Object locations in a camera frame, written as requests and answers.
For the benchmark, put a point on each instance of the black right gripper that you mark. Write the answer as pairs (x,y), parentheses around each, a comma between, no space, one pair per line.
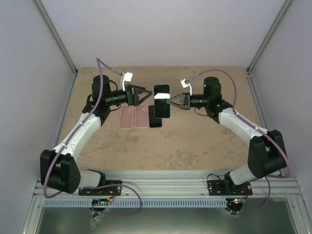
(184,100)

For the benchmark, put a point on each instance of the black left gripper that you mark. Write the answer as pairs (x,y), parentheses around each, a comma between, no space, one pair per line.
(136,101)

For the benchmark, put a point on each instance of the light pink phone case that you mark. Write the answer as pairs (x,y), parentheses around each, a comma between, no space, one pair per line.
(141,116)

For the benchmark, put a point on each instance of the pink phone with ring holder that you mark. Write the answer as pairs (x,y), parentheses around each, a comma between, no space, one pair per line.
(126,117)

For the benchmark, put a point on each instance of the purple phone black screen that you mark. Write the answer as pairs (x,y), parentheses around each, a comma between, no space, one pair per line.
(153,121)

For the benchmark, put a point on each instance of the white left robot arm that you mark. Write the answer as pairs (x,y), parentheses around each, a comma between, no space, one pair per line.
(58,167)

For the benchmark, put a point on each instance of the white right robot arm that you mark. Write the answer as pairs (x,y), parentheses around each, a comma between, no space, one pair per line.
(266,153)

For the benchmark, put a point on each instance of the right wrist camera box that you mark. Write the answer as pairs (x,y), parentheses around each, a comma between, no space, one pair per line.
(187,84)

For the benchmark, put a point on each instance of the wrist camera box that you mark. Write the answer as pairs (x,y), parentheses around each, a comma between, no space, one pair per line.
(126,80)
(187,84)

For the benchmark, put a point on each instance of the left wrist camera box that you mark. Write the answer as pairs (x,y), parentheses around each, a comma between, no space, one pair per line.
(126,80)

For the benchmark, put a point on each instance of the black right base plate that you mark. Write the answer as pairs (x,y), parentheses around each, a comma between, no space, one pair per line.
(219,187)

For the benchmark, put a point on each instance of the grey slotted cable duct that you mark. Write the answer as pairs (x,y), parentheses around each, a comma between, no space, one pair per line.
(145,203)

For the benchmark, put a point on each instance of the aluminium rail frame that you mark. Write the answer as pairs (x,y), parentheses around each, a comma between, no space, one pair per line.
(175,161)

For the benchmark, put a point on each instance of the left aluminium corner post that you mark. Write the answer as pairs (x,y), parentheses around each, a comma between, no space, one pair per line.
(55,35)

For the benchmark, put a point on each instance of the aluminium corner post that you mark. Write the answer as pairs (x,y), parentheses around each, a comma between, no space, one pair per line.
(269,35)
(55,35)

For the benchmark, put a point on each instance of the right aluminium corner post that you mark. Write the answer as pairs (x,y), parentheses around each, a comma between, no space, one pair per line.
(269,35)

